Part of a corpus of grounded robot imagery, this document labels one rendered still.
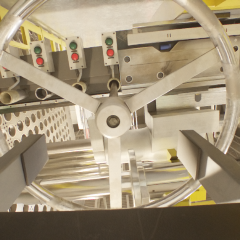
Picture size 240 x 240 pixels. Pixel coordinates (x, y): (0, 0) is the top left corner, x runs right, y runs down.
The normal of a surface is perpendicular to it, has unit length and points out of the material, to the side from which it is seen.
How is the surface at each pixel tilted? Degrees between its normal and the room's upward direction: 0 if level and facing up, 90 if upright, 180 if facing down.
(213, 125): 90
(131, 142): 121
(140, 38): 90
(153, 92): 90
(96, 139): 90
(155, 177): 134
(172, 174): 139
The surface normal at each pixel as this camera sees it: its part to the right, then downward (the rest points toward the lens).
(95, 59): 0.04, 0.27
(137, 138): -0.06, -0.53
